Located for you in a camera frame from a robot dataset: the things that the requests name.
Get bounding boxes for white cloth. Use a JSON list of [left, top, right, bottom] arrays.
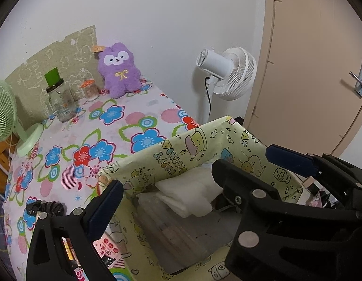
[[155, 170, 224, 218]]

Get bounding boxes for green desk fan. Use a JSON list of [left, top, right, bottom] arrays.
[[0, 80, 44, 158]]

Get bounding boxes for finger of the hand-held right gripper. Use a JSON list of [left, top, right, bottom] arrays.
[[212, 159, 362, 281], [265, 144, 362, 211]]

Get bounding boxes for metal door handle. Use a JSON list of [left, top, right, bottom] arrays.
[[349, 66, 362, 97]]

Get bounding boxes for clear drinking glass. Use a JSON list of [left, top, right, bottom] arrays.
[[45, 94, 57, 117]]

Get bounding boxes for small orange-lid toothpick jar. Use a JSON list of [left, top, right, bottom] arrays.
[[81, 79, 98, 99]]

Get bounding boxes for black scrunchie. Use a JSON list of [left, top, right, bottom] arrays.
[[25, 200, 64, 218]]

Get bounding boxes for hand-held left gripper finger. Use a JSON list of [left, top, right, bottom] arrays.
[[26, 180, 124, 281]]

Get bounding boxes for red white snack packet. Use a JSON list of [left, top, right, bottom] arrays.
[[92, 231, 124, 268]]

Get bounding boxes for purple plush bunny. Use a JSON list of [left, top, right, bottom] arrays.
[[92, 43, 142, 99]]

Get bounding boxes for green patterned board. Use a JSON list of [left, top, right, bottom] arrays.
[[5, 25, 107, 126]]

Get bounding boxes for beige fan cable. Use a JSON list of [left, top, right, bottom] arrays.
[[6, 132, 18, 155]]

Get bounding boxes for beige door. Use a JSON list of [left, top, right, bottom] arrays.
[[244, 0, 362, 159]]

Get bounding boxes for black fan cable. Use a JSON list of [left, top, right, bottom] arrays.
[[204, 76, 213, 123]]

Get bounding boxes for white standing fan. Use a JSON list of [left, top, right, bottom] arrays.
[[196, 46, 258, 125]]

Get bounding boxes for glass jar with green lid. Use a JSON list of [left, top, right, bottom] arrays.
[[44, 67, 76, 123]]

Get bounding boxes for yellow cartoon fabric storage box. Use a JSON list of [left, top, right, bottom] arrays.
[[97, 116, 312, 281]]

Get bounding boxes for floral tablecloth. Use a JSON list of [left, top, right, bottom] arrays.
[[2, 79, 205, 281]]

